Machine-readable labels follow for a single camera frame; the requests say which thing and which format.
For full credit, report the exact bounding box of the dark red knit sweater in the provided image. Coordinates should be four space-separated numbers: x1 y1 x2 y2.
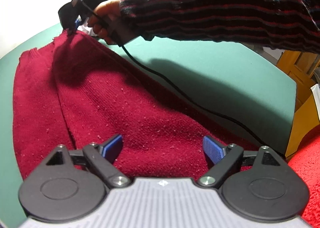
13 33 257 179

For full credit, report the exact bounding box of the dark striped sleeve forearm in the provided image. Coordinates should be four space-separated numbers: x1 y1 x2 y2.
120 0 319 53

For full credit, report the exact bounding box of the person right hand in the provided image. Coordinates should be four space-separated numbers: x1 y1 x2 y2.
87 0 121 45

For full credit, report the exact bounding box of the green table cloth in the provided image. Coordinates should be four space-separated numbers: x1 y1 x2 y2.
1 25 296 227

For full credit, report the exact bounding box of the bright red fleece jacket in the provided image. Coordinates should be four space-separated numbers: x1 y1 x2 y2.
289 126 320 227

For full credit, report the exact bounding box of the wooden wardrobe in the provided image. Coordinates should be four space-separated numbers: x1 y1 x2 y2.
277 50 319 111

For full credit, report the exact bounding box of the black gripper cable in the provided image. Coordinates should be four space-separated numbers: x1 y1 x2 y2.
120 42 286 158

